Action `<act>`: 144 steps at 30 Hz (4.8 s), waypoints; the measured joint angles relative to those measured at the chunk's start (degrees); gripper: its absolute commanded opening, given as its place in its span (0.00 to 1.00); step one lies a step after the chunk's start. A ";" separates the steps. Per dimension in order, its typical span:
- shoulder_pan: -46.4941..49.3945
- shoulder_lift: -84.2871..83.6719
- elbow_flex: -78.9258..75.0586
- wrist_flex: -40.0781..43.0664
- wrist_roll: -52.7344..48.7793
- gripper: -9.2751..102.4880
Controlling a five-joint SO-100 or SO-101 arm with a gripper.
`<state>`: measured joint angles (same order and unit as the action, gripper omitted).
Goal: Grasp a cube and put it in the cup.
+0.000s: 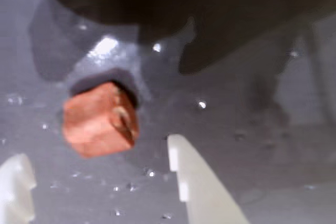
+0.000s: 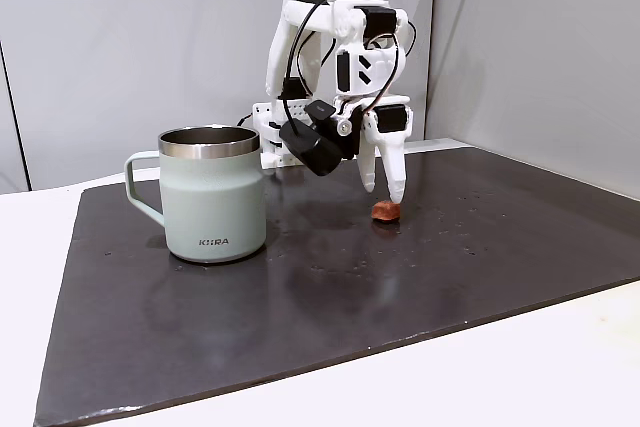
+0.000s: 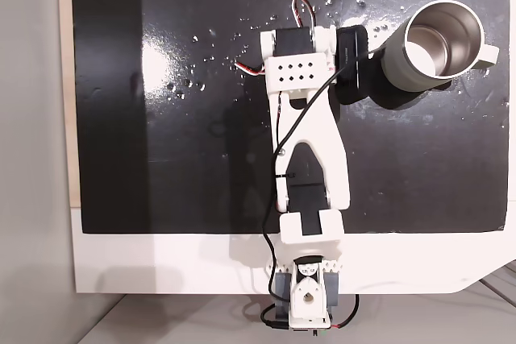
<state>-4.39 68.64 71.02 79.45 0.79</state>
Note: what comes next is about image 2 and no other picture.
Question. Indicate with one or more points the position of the red cube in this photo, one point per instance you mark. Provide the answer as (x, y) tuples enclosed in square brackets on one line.
[(385, 211)]

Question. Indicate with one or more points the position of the black glossy mat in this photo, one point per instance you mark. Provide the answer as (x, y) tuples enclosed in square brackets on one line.
[(350, 307)]

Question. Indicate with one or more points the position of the pale green steel mug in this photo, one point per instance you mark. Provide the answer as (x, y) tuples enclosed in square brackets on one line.
[(215, 197)]

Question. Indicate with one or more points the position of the black camera box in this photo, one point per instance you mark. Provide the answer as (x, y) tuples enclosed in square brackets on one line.
[(320, 152)]

